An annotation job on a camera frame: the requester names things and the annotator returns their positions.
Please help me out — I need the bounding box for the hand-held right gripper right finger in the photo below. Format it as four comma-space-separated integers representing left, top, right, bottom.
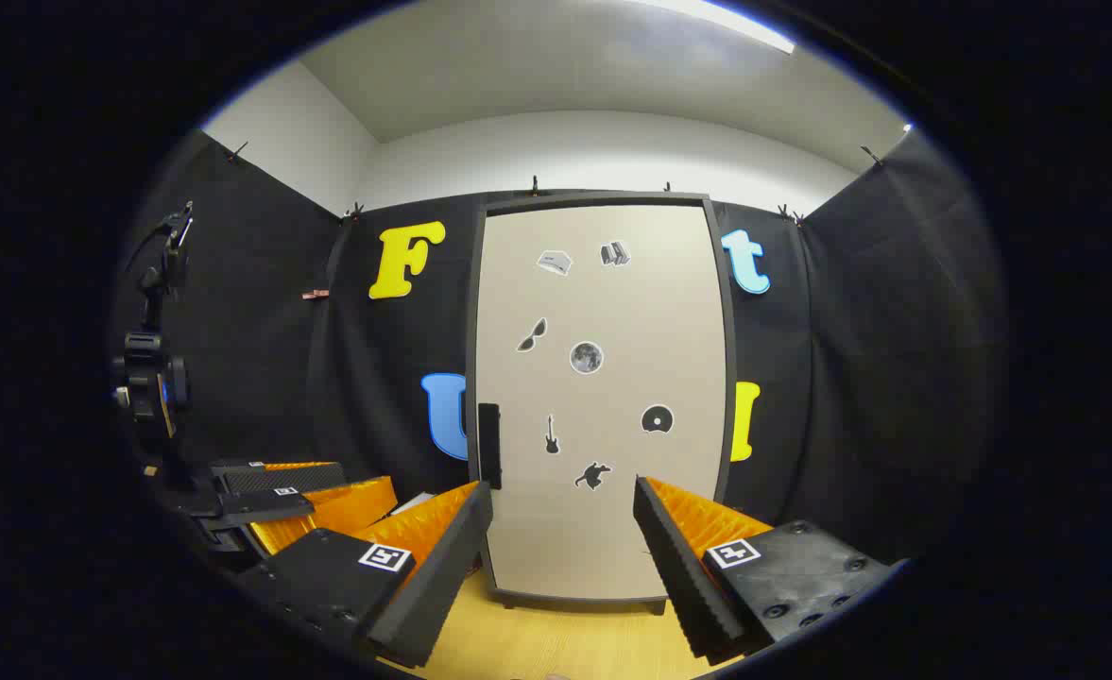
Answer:
632, 475, 898, 664

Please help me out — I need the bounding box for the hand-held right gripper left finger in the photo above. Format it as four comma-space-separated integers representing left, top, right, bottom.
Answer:
234, 480, 495, 669

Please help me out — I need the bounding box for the black cabinet door handle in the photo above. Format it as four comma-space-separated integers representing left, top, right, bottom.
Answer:
477, 402, 503, 490

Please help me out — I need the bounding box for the beige cabinet door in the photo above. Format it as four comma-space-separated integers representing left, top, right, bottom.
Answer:
473, 203, 731, 603

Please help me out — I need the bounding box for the dark grey cabinet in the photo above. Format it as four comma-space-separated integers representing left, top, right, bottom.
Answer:
466, 192, 741, 615

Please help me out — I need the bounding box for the black backdrop cloth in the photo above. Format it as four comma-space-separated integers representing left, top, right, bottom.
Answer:
107, 127, 1005, 568

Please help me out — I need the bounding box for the row of black cloth clamps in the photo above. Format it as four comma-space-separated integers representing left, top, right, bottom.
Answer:
225, 140, 887, 228

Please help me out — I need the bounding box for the ceiling light strip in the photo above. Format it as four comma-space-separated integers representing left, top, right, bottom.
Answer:
631, 0, 796, 55

